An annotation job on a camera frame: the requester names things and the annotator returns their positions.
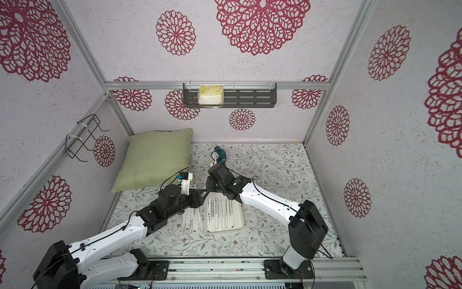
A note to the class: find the yellow sponge block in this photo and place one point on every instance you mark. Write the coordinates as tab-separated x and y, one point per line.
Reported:
211	95

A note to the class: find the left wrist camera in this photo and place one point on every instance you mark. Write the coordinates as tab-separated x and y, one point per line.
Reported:
185	179

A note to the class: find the black wire wall rack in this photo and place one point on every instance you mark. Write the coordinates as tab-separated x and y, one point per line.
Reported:
74	143

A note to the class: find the teal alarm clock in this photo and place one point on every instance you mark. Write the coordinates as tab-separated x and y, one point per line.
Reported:
219	155

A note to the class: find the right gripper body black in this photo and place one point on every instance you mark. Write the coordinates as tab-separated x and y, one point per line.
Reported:
211	182

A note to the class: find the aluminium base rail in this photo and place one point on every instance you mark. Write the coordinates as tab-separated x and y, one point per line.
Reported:
250	270

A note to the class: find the green pillow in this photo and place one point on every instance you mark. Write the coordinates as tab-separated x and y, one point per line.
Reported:
152	157

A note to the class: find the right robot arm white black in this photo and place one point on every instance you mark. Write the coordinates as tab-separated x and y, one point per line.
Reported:
304	222

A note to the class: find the dark metal wall shelf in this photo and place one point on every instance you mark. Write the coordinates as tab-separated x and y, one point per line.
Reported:
255	96

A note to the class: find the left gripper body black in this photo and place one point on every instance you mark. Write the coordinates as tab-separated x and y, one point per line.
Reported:
193	200

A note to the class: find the white storage tray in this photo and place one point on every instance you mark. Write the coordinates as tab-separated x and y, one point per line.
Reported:
240	218

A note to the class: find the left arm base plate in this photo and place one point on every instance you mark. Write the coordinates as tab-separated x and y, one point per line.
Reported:
154	271

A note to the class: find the straw pile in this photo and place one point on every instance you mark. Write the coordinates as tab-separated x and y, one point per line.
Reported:
196	219
216	212
207	214
187	220

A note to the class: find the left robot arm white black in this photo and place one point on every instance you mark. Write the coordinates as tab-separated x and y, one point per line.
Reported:
83	264

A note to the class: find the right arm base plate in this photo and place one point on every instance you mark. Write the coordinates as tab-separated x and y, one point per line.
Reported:
275	269

